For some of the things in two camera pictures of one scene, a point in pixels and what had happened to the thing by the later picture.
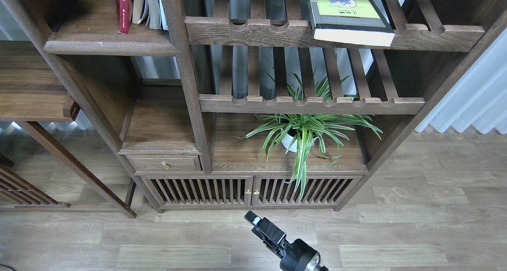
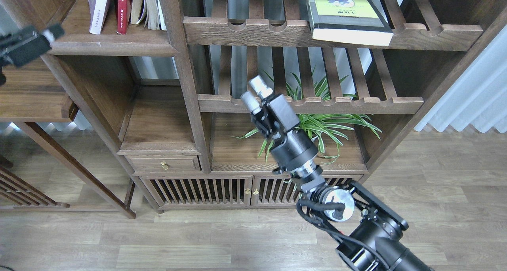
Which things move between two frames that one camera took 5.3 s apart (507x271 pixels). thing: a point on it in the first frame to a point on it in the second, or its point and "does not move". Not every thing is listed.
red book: (124, 0) does not move
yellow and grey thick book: (349, 17) does not move
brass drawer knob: (165, 165) does not move
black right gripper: (299, 256) to (296, 147)
